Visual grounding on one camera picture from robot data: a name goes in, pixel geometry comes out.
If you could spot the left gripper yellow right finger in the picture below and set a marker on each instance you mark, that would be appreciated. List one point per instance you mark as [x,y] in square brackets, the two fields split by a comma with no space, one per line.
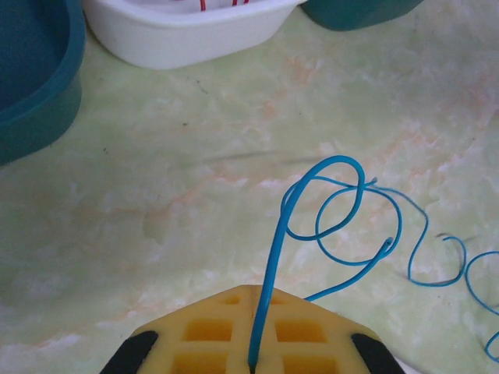
[312,343]

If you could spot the white plastic bin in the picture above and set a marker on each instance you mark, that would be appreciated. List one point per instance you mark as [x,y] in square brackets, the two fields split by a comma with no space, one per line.
[175,43]

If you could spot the teal plastic bin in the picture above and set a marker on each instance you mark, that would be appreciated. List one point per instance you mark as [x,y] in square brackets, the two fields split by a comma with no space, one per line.
[35,97]
[351,15]

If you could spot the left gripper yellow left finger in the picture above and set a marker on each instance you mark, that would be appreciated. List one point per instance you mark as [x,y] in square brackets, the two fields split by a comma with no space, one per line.
[202,335]

